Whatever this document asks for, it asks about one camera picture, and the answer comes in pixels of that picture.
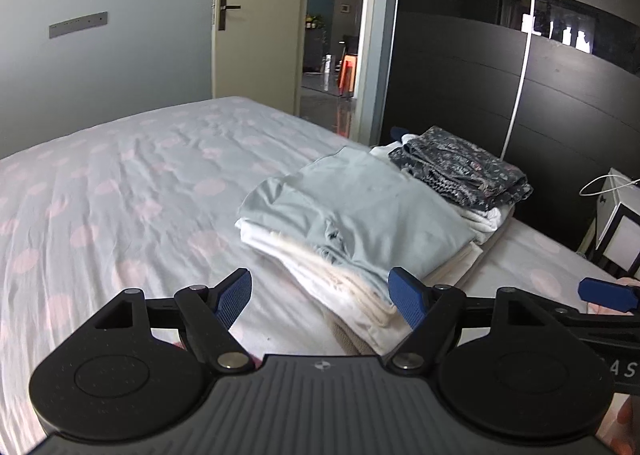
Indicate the black wardrobe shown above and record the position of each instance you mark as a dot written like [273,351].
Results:
[450,60]

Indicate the white fleece garment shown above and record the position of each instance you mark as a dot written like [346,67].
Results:
[310,265]

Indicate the cream door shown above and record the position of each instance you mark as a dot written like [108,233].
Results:
[260,60]

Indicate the polka dot bed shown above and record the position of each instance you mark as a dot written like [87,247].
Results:
[125,185]

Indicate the grey sliding door panel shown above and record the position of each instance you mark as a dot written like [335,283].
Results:
[375,35]

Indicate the grey long-sleeve shirt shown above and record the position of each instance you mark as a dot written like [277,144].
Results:
[360,205]

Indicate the white nightstand with black frame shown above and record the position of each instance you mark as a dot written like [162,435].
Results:
[620,235]

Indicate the beige folded garment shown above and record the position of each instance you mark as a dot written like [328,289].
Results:
[465,262]

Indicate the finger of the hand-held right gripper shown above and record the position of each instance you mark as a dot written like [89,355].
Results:
[605,292]

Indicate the person's right hand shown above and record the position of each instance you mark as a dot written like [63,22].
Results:
[627,427]

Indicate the dark patterned folded garment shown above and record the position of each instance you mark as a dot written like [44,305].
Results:
[460,165]

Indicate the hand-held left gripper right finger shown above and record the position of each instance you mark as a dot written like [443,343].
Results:
[407,297]

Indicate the orange chair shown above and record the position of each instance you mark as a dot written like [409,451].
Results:
[347,75]

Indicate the potted plant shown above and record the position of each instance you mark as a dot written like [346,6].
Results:
[315,21]

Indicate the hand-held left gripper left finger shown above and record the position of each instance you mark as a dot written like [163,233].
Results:
[235,297]

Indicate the white folded garment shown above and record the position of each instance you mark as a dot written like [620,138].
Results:
[482,222]

